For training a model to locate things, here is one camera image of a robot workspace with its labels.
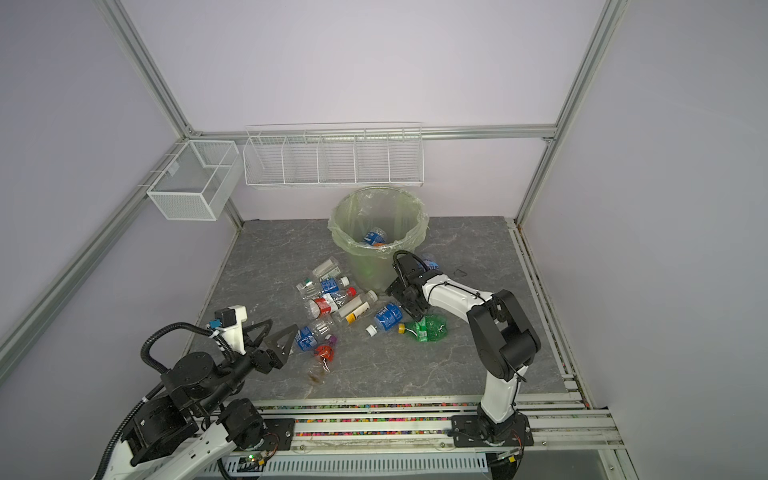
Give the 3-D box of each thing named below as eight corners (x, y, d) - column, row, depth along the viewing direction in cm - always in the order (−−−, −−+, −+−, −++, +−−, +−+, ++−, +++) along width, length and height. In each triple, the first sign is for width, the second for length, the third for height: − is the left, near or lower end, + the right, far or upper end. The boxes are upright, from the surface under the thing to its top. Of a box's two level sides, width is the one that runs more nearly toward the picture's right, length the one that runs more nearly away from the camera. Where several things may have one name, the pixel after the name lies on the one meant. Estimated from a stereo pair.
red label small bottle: (311, 384, 84) (307, 379, 80) (317, 351, 90) (313, 345, 86) (330, 384, 84) (327, 379, 80) (334, 351, 90) (332, 345, 86)
